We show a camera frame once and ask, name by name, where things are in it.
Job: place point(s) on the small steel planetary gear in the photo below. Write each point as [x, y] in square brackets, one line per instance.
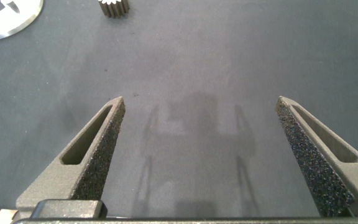
[113, 10]

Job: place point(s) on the dark mat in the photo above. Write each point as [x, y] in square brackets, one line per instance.
[197, 62]

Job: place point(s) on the round white pin plate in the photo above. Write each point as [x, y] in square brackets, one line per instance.
[23, 17]

